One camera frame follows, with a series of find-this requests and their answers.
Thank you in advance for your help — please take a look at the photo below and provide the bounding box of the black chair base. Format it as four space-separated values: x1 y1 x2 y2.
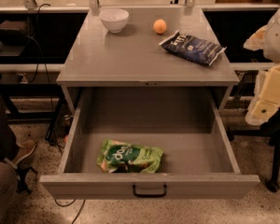
227 107 280 192

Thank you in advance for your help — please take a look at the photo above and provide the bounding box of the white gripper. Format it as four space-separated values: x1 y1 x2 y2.
244 25 280 126

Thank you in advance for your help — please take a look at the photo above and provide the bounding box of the black drawer handle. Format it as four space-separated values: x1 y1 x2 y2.
132 185 167 199

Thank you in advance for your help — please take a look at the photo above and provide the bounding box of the person's brown trouser leg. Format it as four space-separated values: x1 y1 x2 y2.
0 96 19 224

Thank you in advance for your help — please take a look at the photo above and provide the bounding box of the orange fruit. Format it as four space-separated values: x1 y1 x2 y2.
153 20 167 35

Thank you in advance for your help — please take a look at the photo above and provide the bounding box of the grey cabinet counter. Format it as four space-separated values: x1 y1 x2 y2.
57 7 238 108

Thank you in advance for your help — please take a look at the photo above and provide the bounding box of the white ceramic bowl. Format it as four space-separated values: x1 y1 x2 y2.
99 8 129 33

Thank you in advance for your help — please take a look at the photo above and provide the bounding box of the black floor cable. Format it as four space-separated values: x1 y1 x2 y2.
54 199 86 224

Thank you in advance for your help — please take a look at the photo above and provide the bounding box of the grey open drawer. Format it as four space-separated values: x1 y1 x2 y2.
40 88 259 199

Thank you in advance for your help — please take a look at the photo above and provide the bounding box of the tan shoe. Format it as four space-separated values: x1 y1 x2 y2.
12 139 36 165

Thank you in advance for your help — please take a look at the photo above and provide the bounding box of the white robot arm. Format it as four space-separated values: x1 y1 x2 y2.
244 8 280 126

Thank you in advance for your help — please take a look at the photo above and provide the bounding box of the green rice chip bag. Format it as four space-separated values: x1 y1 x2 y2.
96 139 163 174

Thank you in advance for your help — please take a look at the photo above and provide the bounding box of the blue chip bag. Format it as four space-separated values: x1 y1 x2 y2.
160 31 225 66

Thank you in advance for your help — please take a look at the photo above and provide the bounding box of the black hanging cable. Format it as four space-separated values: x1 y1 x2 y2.
25 3 55 110

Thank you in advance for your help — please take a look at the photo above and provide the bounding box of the dark box on shelf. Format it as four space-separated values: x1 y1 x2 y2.
0 21 29 46

